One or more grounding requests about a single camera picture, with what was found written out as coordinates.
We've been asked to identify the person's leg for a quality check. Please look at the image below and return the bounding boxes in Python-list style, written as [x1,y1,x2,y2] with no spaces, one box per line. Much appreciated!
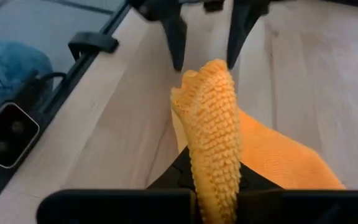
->
[0,39,55,96]

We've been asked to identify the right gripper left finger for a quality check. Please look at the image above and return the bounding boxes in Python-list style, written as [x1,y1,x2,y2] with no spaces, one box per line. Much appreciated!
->
[147,146,196,191]

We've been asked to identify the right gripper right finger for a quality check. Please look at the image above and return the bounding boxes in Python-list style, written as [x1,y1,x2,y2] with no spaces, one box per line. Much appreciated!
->
[237,161,284,191]

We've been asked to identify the black table-level camera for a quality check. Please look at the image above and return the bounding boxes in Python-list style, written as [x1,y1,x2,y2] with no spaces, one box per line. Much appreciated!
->
[0,101,40,169]

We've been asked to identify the black aluminium table frame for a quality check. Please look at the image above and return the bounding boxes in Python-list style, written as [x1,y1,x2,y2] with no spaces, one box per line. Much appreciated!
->
[0,2,134,218]

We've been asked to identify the orange microfiber towel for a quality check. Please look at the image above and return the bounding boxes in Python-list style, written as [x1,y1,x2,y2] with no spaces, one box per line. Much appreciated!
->
[170,58,346,224]

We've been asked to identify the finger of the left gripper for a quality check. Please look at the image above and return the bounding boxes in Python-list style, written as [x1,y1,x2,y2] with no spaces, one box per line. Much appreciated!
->
[226,6,262,70]
[162,11,188,72]

